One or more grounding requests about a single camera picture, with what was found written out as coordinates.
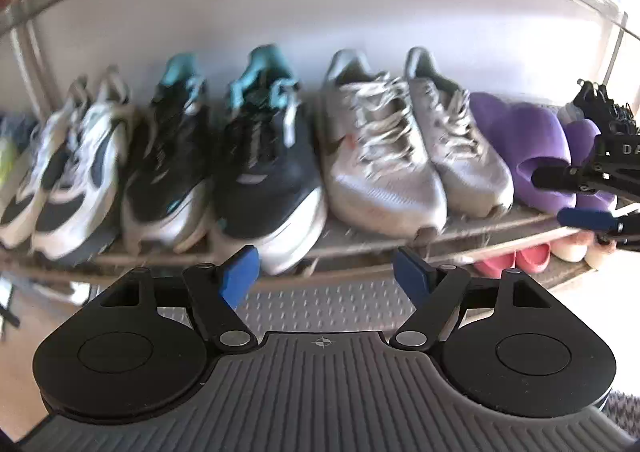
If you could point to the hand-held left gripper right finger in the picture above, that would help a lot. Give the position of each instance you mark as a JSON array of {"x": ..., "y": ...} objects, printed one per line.
[{"x": 412, "y": 274}]

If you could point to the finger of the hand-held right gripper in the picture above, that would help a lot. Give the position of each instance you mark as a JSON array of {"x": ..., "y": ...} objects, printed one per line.
[
  {"x": 585, "y": 218},
  {"x": 555, "y": 177}
]

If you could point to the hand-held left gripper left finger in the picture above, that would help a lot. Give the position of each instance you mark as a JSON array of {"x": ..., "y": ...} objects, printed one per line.
[{"x": 240, "y": 274}]

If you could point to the purple slipper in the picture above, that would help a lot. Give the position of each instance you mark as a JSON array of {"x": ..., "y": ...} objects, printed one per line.
[
  {"x": 525, "y": 146},
  {"x": 582, "y": 144}
]

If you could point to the black grey-soled sneaker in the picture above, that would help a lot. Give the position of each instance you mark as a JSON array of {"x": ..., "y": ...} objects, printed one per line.
[{"x": 607, "y": 106}]

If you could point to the metal shoe rack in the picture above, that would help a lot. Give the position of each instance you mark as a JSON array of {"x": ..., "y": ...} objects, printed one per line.
[{"x": 310, "y": 302}]

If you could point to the grey mesh sneaker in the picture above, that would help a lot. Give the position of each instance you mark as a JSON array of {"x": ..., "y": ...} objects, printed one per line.
[
  {"x": 385, "y": 166},
  {"x": 460, "y": 146}
]

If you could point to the black teal-lined sneaker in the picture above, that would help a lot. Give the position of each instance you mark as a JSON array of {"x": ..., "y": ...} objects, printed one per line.
[
  {"x": 165, "y": 171},
  {"x": 270, "y": 171}
]

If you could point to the white navy sneaker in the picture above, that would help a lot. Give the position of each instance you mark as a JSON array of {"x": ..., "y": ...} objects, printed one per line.
[
  {"x": 85, "y": 197},
  {"x": 25, "y": 202}
]

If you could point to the fluffy pink slipper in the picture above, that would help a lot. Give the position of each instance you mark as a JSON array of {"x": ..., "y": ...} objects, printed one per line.
[
  {"x": 570, "y": 249},
  {"x": 600, "y": 256}
]

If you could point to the black metal stand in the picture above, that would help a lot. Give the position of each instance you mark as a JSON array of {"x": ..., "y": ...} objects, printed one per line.
[{"x": 7, "y": 314}]

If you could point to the yellow-green packets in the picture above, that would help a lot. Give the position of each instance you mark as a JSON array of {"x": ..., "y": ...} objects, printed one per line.
[{"x": 5, "y": 156}]

